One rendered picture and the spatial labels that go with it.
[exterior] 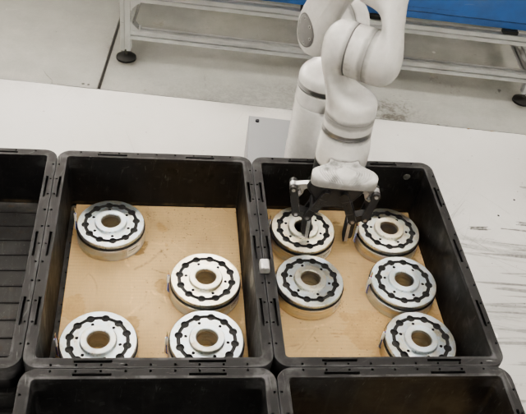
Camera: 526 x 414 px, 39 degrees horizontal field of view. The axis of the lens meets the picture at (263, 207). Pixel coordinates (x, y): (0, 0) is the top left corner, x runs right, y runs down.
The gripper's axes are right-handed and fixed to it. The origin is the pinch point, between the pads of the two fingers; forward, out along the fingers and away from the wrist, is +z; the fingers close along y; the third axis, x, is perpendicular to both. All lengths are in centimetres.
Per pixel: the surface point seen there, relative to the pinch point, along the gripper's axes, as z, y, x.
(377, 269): 2.2, -8.0, 5.7
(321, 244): 2.3, 0.5, 1.1
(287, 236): 1.8, 6.0, 0.6
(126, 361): -4.5, 25.9, 31.4
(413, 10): 47, -47, -181
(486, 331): -3.7, -20.1, 21.4
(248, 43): 67, 15, -180
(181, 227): 4.3, 22.9, -2.3
